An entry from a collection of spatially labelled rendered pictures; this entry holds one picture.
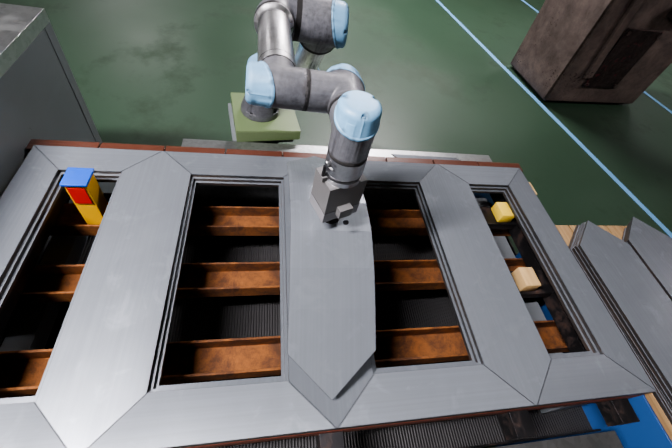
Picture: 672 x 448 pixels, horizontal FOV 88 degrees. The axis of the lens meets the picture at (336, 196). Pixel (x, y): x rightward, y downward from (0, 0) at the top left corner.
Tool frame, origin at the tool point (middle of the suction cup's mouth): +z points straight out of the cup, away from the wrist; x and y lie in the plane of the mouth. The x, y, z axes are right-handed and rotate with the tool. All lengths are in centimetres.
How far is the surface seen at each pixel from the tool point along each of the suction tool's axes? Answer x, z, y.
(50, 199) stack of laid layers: 41, 17, -57
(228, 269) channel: 12.6, 30.9, -20.9
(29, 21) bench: 90, -5, -52
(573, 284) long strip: -36, 16, 63
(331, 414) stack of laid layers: -33.2, 15.6, -13.6
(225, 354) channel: -9.1, 32.0, -28.2
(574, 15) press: 135, 29, 314
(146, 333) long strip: -3.3, 15.6, -41.7
